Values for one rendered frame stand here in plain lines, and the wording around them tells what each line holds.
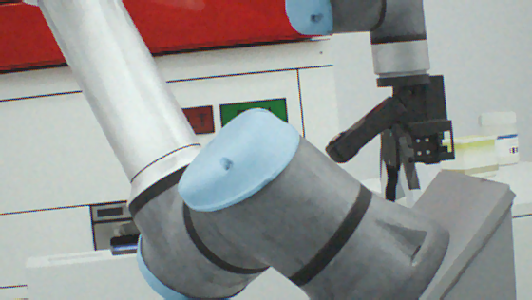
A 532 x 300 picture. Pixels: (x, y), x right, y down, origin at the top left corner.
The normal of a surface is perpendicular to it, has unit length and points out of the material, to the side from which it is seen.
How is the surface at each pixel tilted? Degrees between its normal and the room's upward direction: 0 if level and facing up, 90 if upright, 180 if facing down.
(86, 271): 90
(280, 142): 60
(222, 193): 110
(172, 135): 66
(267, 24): 90
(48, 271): 90
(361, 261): 78
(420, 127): 90
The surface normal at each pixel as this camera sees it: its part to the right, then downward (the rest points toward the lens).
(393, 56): -0.32, 0.08
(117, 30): 0.43, -0.43
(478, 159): 0.41, 0.00
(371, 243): 0.00, -0.32
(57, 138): 0.17, 0.04
